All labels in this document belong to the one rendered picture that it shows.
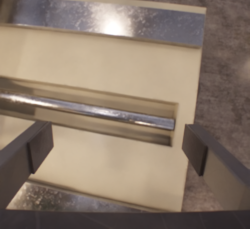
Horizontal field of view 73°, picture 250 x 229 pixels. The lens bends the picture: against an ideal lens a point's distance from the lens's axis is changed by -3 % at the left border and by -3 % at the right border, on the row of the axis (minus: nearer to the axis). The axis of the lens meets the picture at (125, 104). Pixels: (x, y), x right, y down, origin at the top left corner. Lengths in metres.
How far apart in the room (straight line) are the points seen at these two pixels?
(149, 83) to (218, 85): 0.92
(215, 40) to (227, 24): 0.18
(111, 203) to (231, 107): 1.15
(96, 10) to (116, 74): 0.27
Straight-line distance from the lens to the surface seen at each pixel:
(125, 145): 0.64
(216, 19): 1.73
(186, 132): 0.17
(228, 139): 1.50
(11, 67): 0.86
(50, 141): 0.17
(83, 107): 0.68
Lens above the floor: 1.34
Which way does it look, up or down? 81 degrees down
